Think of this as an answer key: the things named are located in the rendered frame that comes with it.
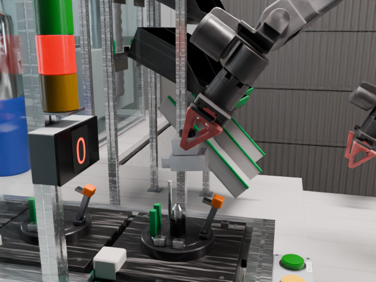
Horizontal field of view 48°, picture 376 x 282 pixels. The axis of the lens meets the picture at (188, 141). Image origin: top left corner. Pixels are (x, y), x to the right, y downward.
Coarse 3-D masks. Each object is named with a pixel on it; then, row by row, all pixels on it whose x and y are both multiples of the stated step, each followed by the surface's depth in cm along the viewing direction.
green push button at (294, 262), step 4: (284, 256) 77; (288, 256) 77; (292, 256) 77; (296, 256) 77; (300, 256) 77; (284, 260) 75; (288, 260) 75; (292, 260) 75; (296, 260) 75; (300, 260) 75; (284, 264) 75; (288, 264) 74; (292, 264) 74; (296, 264) 74; (300, 264) 74; (288, 268) 75; (292, 268) 74; (296, 268) 74; (300, 268) 74
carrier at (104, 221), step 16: (64, 208) 93; (96, 208) 98; (64, 224) 85; (80, 224) 84; (96, 224) 90; (112, 224) 90; (80, 240) 83; (96, 240) 83; (112, 240) 85; (80, 256) 77
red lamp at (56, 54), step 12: (36, 36) 55; (48, 36) 54; (60, 36) 55; (72, 36) 56; (36, 48) 56; (48, 48) 55; (60, 48) 55; (72, 48) 56; (48, 60) 55; (60, 60) 55; (72, 60) 57; (48, 72) 55; (60, 72) 56; (72, 72) 57
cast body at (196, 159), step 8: (176, 136) 76; (192, 136) 75; (176, 144) 74; (200, 144) 77; (176, 152) 75; (184, 152) 75; (192, 152) 74; (200, 152) 76; (168, 160) 78; (176, 160) 75; (184, 160) 75; (192, 160) 75; (200, 160) 74; (208, 160) 78; (176, 168) 76; (184, 168) 76; (192, 168) 75; (200, 168) 75
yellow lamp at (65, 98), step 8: (40, 80) 56; (48, 80) 56; (56, 80) 56; (64, 80) 56; (72, 80) 57; (40, 88) 57; (48, 88) 56; (56, 88) 56; (64, 88) 56; (72, 88) 57; (40, 96) 58; (48, 96) 56; (56, 96) 56; (64, 96) 57; (72, 96) 57; (48, 104) 57; (56, 104) 56; (64, 104) 57; (72, 104) 58
